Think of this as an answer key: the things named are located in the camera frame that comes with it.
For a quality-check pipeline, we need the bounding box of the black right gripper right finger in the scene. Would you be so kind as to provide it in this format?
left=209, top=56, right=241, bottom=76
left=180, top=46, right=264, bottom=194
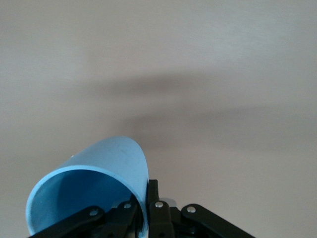
left=146, top=179, right=257, bottom=238

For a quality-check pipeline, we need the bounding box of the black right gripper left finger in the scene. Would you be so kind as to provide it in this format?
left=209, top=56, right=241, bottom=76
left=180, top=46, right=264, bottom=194
left=28, top=195, right=140, bottom=238

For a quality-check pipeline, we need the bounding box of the blue plastic cup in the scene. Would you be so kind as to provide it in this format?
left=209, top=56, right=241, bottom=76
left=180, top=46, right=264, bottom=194
left=25, top=135, right=150, bottom=236

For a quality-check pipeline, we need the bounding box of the brown table cover sheet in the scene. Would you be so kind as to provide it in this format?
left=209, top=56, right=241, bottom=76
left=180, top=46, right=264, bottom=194
left=0, top=0, right=317, bottom=238

